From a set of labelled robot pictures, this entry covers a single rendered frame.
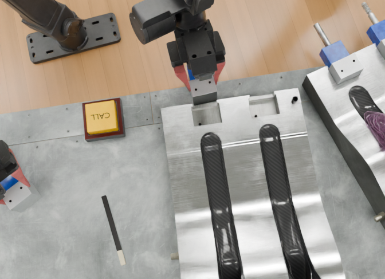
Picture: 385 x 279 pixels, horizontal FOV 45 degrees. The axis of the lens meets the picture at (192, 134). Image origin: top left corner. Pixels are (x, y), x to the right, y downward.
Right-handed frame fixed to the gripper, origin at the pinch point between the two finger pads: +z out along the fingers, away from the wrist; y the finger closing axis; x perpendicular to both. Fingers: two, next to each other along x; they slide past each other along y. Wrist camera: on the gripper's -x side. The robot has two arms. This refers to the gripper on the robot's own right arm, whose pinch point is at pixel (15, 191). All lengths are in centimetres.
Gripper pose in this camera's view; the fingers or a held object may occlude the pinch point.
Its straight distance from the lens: 96.3
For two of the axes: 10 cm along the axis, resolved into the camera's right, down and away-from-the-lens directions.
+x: -5.3, -5.2, 6.7
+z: 3.5, 5.8, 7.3
